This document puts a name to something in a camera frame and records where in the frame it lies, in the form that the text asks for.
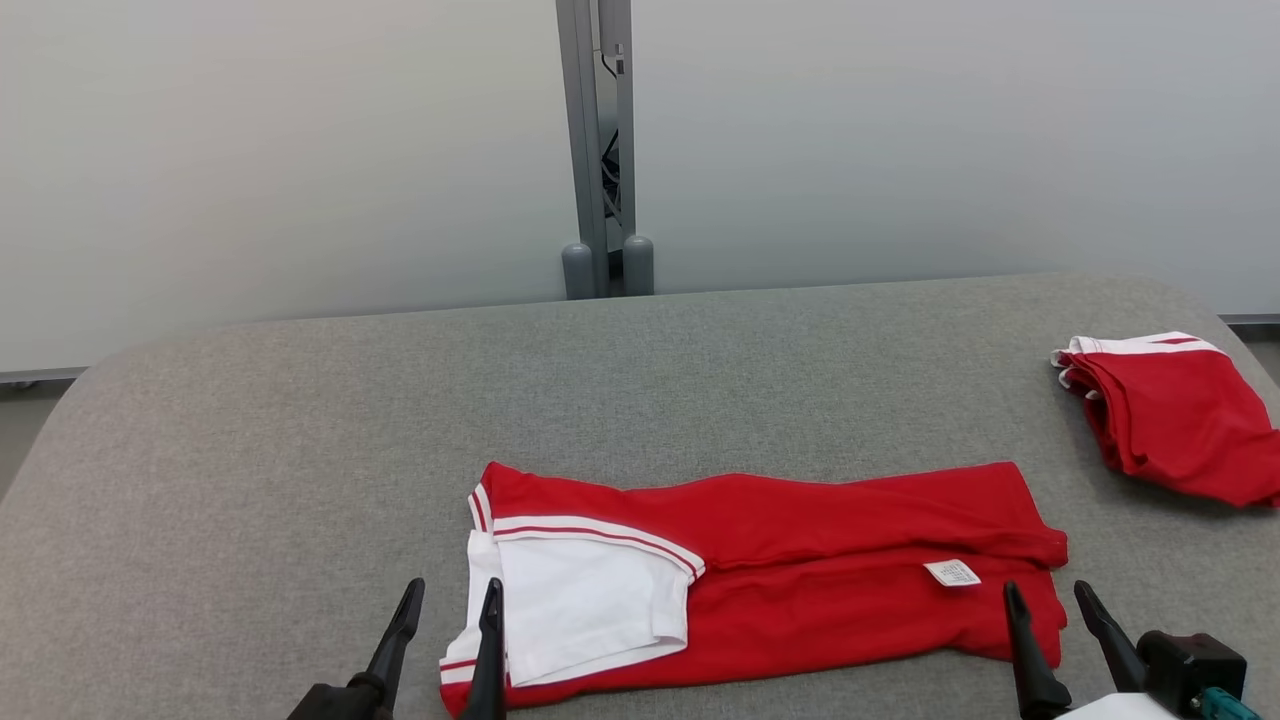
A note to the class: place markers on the grey partition post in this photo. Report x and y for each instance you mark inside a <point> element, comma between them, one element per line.
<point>590,130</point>

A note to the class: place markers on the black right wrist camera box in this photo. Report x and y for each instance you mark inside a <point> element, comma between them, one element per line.
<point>1190,665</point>

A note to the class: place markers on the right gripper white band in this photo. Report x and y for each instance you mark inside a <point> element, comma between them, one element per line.
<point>1125,708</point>

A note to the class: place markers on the red Bulls 23 shorts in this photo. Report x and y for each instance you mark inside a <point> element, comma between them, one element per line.
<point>1180,420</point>

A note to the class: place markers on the red and white t-shirt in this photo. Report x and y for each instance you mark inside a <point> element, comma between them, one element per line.
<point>800,610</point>

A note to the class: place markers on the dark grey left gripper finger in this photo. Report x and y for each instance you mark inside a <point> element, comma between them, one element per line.
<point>395,635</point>
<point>488,670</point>

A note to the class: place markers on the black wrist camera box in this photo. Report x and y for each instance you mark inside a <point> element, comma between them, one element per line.
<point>1190,665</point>
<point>335,705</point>

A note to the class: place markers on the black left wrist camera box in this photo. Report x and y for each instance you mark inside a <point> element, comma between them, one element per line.
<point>335,705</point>

